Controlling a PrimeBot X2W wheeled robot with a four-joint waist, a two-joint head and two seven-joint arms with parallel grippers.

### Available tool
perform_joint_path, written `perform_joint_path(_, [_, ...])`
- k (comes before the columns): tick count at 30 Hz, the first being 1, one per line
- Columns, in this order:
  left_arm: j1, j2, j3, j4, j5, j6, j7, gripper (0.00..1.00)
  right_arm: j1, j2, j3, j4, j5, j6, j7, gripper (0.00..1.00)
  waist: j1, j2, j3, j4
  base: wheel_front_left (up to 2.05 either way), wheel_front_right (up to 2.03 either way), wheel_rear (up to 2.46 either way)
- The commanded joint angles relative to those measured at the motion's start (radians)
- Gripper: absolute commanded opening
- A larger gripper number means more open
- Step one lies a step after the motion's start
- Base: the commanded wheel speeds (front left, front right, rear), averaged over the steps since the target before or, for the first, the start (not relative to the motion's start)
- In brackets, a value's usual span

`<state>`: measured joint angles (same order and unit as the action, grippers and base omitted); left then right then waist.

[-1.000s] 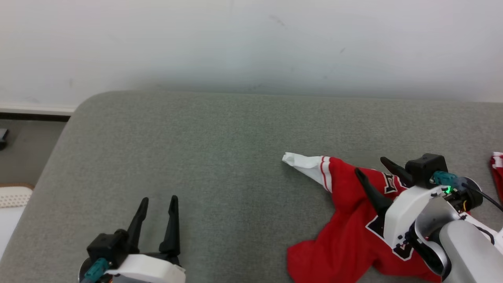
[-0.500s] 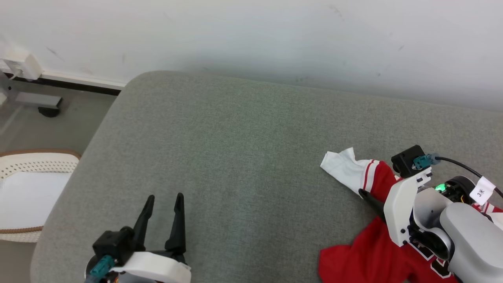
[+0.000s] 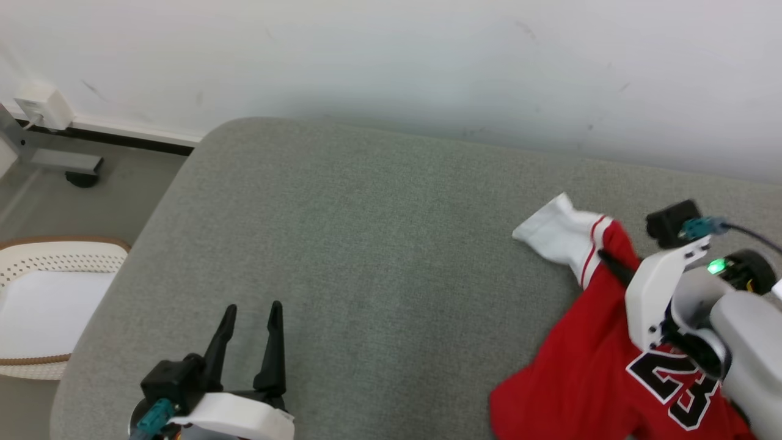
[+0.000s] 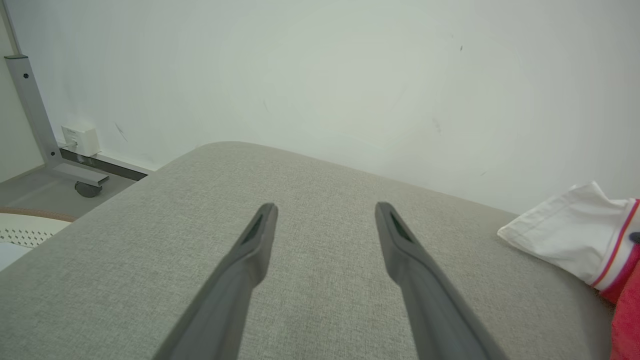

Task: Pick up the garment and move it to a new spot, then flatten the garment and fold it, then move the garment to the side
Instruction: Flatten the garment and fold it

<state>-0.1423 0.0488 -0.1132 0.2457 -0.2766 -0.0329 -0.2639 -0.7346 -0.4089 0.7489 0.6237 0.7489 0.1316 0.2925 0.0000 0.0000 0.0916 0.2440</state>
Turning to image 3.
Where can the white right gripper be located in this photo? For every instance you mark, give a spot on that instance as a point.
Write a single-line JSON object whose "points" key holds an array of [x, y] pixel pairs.
{"points": [[650, 299]]}

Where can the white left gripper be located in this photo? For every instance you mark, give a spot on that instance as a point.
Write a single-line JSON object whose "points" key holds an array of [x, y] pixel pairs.
{"points": [[244, 412]]}

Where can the red number 23 basketball jersey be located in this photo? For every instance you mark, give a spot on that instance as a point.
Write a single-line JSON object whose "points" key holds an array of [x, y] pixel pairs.
{"points": [[580, 373]]}

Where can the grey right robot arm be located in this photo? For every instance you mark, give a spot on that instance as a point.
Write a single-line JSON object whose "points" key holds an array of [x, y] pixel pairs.
{"points": [[745, 342]]}

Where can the grey fabric sofa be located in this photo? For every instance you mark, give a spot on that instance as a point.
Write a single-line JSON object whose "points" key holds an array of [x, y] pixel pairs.
{"points": [[366, 244]]}

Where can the white perforated laundry basket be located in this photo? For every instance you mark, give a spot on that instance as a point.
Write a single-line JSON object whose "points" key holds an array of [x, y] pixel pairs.
{"points": [[49, 305]]}

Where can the white and black baseboard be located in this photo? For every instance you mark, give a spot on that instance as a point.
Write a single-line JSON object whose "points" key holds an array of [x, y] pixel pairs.
{"points": [[140, 139]]}

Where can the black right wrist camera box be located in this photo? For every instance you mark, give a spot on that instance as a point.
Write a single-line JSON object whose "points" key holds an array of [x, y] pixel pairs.
{"points": [[672, 223]]}

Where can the grey metal frame leg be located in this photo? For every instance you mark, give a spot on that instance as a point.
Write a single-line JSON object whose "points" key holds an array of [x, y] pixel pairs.
{"points": [[61, 160]]}

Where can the white wall power adapter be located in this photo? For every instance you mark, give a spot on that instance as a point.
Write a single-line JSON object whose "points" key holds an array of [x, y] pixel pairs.
{"points": [[43, 105]]}

